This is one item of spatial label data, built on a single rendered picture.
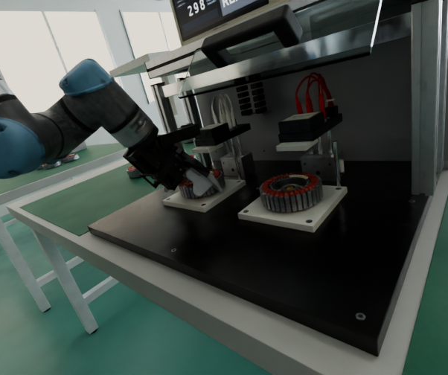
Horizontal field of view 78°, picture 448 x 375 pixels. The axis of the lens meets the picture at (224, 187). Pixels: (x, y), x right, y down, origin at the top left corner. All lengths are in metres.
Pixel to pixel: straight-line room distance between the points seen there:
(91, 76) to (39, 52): 4.88
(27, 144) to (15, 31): 4.99
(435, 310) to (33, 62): 5.27
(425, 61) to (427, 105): 0.06
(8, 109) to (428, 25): 0.55
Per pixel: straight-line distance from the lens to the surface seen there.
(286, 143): 0.54
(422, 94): 0.52
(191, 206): 0.62
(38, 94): 5.23
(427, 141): 0.53
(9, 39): 5.34
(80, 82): 0.52
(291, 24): 0.30
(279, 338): 0.35
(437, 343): 0.35
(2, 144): 0.42
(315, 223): 0.46
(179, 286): 0.45
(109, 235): 0.66
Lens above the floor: 1.01
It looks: 20 degrees down
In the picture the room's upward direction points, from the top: 14 degrees counter-clockwise
